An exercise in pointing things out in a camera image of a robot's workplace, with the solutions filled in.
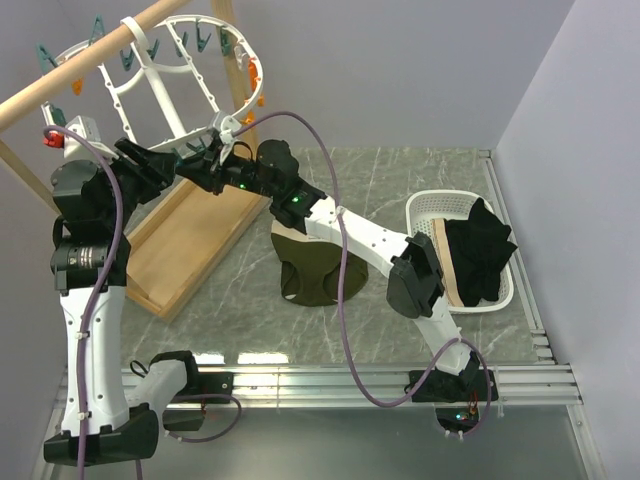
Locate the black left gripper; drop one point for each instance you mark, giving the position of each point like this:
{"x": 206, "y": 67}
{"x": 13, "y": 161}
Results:
{"x": 155, "y": 170}

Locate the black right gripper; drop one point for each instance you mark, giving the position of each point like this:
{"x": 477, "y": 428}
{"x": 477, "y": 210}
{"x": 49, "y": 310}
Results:
{"x": 206, "y": 171}

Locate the white plastic clip hanger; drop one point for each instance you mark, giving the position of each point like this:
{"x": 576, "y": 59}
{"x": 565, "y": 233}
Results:
{"x": 163, "y": 86}

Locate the olive green underwear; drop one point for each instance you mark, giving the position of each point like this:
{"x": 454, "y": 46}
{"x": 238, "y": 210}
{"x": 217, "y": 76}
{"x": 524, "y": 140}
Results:
{"x": 309, "y": 267}

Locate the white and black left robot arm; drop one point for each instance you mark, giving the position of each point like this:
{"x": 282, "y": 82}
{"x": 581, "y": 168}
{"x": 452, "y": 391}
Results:
{"x": 102, "y": 422}

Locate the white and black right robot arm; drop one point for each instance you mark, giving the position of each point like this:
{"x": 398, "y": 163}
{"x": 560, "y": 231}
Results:
{"x": 415, "y": 287}

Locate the wooden drying rack stand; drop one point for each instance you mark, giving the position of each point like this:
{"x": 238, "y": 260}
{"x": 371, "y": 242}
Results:
{"x": 179, "y": 243}

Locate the white clothes peg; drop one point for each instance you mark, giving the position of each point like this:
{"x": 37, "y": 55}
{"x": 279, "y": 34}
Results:
{"x": 241, "y": 57}

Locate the white plastic laundry basket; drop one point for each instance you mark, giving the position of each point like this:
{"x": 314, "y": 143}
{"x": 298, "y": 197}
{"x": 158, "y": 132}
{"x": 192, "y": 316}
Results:
{"x": 424, "y": 206}

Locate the beige garment in basket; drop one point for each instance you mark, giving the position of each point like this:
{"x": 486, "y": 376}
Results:
{"x": 444, "y": 253}

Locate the black garment in basket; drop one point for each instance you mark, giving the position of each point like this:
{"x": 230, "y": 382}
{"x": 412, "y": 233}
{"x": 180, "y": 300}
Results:
{"x": 480, "y": 250}

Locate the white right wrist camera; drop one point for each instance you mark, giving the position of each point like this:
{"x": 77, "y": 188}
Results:
{"x": 224, "y": 127}

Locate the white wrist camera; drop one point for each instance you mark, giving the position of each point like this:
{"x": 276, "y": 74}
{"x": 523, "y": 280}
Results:
{"x": 71, "y": 139}
{"x": 224, "y": 127}

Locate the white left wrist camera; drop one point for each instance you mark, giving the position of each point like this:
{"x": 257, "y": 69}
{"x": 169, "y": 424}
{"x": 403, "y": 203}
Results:
{"x": 71, "y": 139}

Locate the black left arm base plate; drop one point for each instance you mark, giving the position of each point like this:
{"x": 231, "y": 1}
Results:
{"x": 216, "y": 387}

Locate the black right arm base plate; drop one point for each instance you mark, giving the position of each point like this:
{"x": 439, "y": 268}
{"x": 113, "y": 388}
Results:
{"x": 441, "y": 387}

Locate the aluminium mounting rail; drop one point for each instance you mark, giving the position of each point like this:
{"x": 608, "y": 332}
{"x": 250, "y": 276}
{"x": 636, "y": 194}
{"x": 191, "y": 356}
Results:
{"x": 326, "y": 386}

